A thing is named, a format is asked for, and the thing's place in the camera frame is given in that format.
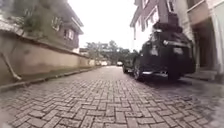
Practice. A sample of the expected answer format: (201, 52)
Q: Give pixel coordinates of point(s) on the beige building with carport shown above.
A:
(206, 13)

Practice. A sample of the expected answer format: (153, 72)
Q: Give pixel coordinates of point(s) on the brown house with white windows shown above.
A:
(68, 33)

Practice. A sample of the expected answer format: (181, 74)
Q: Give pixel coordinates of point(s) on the black suv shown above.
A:
(166, 56)

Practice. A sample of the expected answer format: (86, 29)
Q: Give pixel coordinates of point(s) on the leaning leafy tree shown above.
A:
(36, 18)

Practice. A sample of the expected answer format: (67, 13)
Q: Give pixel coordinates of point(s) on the long beige boundary wall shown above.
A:
(40, 58)

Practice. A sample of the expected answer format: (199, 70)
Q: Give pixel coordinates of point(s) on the group of distant trees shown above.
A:
(106, 50)

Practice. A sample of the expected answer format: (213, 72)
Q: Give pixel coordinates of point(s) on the concrete kerb strip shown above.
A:
(33, 81)

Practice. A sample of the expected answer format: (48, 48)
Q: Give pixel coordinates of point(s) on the grey brick paved road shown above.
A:
(100, 100)

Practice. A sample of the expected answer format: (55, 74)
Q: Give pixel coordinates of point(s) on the distant white car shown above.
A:
(119, 63)

